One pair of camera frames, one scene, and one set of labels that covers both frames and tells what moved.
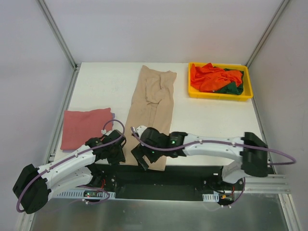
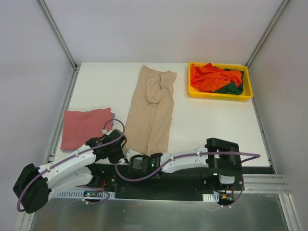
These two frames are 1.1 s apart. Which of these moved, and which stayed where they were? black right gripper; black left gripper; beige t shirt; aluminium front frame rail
Moved: black right gripper
Stayed: beige t shirt; aluminium front frame rail; black left gripper
